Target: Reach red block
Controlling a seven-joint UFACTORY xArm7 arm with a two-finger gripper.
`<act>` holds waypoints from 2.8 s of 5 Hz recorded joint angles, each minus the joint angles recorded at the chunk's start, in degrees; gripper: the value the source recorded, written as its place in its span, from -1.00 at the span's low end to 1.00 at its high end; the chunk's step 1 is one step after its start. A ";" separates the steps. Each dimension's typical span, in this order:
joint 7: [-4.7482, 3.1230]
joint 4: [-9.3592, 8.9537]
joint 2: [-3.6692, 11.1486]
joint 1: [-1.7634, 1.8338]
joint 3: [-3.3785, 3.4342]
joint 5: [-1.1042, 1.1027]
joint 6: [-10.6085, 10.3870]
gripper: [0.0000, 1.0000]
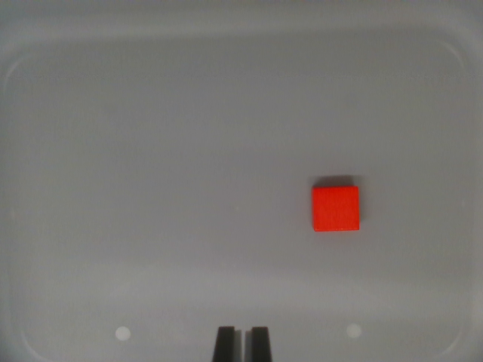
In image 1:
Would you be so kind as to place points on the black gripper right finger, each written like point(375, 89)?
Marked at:
point(259, 345)

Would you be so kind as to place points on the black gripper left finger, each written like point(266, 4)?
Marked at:
point(225, 345)

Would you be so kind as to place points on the red block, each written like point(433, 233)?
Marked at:
point(336, 208)

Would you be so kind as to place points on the white plastic tray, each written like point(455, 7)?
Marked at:
point(188, 169)

